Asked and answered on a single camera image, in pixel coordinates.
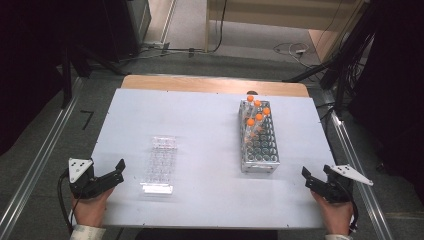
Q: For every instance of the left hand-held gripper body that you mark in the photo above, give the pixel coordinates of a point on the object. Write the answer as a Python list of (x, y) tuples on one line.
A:
[(80, 173)]

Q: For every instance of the dark curtain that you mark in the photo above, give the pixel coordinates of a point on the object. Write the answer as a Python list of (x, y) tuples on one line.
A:
[(393, 83)]

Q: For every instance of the orange-capped clear tube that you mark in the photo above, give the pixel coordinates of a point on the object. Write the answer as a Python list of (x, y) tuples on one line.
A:
[(250, 122), (257, 103), (250, 98), (266, 111), (259, 117)]

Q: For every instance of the person's right hand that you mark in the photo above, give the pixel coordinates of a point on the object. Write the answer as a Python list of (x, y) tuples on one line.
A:
[(338, 218)]

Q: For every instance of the black metal stand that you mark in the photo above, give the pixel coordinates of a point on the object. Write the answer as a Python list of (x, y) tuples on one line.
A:
[(66, 83), (340, 90)]

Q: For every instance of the black cabinet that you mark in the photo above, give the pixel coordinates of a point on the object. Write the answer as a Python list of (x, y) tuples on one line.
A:
[(123, 26)]

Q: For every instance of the dark round table grommet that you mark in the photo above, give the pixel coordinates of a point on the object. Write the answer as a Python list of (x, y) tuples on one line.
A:
[(254, 93)]

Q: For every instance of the metal tube rack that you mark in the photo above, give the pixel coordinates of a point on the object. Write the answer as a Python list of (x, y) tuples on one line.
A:
[(263, 150)]

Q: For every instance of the person's left hand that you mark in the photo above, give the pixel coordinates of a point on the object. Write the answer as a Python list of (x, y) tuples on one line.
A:
[(88, 211)]

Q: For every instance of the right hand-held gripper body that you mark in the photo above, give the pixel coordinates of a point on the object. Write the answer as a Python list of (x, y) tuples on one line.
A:
[(336, 190)]

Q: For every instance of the white board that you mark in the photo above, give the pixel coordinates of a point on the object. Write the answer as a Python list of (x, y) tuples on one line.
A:
[(206, 133)]

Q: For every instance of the clear plastic tube rack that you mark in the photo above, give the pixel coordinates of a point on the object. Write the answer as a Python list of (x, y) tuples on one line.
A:
[(160, 163)]

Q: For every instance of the aluminium floor rail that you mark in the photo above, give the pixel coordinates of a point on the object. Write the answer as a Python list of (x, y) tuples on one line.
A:
[(346, 143), (40, 156)]

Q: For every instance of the light wooden shelf unit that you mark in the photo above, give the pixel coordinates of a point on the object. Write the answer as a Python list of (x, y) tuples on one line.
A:
[(266, 16)]

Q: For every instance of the wooden table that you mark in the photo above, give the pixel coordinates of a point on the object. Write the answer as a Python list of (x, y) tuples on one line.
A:
[(200, 85)]

